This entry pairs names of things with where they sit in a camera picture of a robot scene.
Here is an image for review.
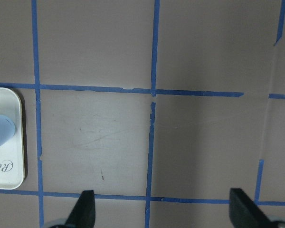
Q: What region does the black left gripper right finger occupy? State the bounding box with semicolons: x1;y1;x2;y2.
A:
229;188;278;228

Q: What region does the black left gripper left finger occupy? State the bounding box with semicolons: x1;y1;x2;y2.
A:
64;190;96;228

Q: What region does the light blue plastic cup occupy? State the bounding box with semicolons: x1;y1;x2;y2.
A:
0;114;16;147

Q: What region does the cream rabbit serving tray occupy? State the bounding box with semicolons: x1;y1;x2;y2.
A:
0;87;25;190

